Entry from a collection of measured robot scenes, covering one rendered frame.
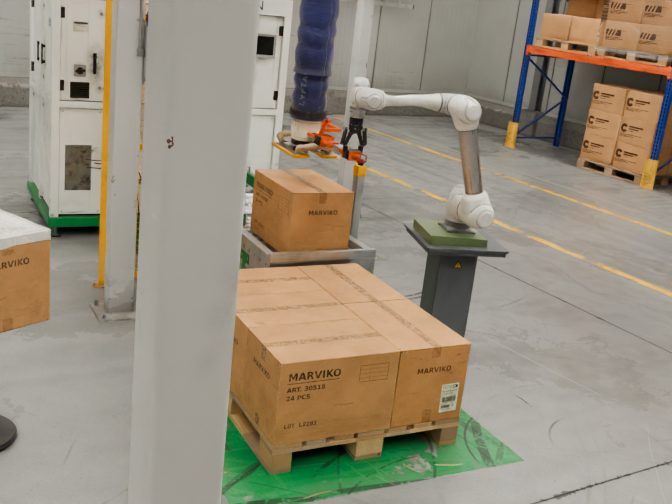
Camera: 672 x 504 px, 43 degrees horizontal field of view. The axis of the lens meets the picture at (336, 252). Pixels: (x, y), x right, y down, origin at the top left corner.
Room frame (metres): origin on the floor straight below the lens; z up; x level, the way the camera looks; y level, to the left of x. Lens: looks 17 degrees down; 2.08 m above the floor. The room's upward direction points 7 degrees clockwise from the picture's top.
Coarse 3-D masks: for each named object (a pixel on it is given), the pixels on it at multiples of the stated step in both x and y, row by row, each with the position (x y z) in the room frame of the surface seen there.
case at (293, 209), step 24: (264, 192) 5.10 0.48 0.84; (288, 192) 4.79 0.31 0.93; (312, 192) 4.80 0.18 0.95; (336, 192) 4.87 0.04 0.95; (264, 216) 5.07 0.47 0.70; (288, 216) 4.76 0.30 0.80; (312, 216) 4.80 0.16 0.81; (336, 216) 4.87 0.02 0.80; (264, 240) 5.04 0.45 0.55; (288, 240) 4.74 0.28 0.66; (312, 240) 4.80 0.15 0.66; (336, 240) 4.88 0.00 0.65
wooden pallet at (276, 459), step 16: (240, 416) 3.75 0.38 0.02; (240, 432) 3.63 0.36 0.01; (256, 432) 3.62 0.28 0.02; (368, 432) 3.52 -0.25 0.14; (384, 432) 3.58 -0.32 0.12; (400, 432) 3.61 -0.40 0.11; (432, 432) 3.78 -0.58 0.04; (448, 432) 3.74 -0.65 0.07; (256, 448) 3.47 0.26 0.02; (272, 448) 3.29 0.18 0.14; (288, 448) 3.33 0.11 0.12; (304, 448) 3.37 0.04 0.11; (352, 448) 3.52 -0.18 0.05; (368, 448) 3.53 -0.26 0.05; (272, 464) 3.30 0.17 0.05; (288, 464) 3.33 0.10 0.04
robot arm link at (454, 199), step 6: (456, 186) 4.89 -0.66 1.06; (462, 186) 4.86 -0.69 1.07; (456, 192) 4.84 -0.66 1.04; (462, 192) 4.83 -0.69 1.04; (450, 198) 4.87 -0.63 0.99; (456, 198) 4.82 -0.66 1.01; (450, 204) 4.86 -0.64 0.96; (456, 204) 4.80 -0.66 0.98; (450, 210) 4.85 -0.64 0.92; (456, 210) 4.79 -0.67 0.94; (450, 216) 4.85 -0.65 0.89; (456, 216) 4.80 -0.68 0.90; (456, 222) 4.83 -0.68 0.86; (462, 222) 4.83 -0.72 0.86
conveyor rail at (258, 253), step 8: (248, 232) 5.03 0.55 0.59; (248, 240) 4.90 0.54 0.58; (256, 240) 4.88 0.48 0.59; (248, 248) 4.90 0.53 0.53; (256, 248) 4.78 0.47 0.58; (264, 248) 4.74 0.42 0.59; (256, 256) 4.78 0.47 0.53; (264, 256) 4.68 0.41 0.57; (248, 264) 4.88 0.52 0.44; (256, 264) 4.77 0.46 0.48; (264, 264) 4.67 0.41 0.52
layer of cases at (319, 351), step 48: (240, 288) 4.16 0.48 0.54; (288, 288) 4.24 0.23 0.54; (336, 288) 4.33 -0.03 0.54; (384, 288) 4.42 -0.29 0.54; (240, 336) 3.72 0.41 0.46; (288, 336) 3.60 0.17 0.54; (336, 336) 3.66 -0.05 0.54; (384, 336) 3.73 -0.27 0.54; (432, 336) 3.80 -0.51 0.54; (240, 384) 3.67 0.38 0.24; (288, 384) 3.32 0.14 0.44; (336, 384) 3.43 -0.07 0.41; (384, 384) 3.55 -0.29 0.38; (432, 384) 3.68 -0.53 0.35; (288, 432) 3.33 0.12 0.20; (336, 432) 3.44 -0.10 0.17
